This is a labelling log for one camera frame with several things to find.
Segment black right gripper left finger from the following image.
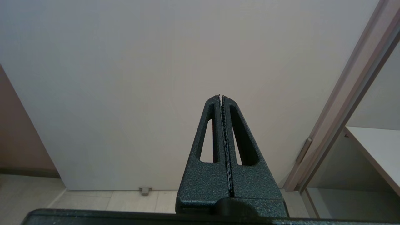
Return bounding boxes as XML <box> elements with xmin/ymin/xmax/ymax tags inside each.
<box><xmin>176</xmin><ymin>95</ymin><xmax>233</xmax><ymax>216</ymax></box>

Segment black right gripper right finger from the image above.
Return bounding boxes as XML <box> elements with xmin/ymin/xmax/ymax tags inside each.
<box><xmin>221</xmin><ymin>95</ymin><xmax>288</xmax><ymax>218</ymax></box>

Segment white room door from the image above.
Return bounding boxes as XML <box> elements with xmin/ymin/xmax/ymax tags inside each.
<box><xmin>0</xmin><ymin>0</ymin><xmax>380</xmax><ymax>191</ymax></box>

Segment dark wall baseboard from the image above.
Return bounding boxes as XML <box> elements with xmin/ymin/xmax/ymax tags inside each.
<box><xmin>0</xmin><ymin>168</ymin><xmax>61</xmax><ymax>179</ymax></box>

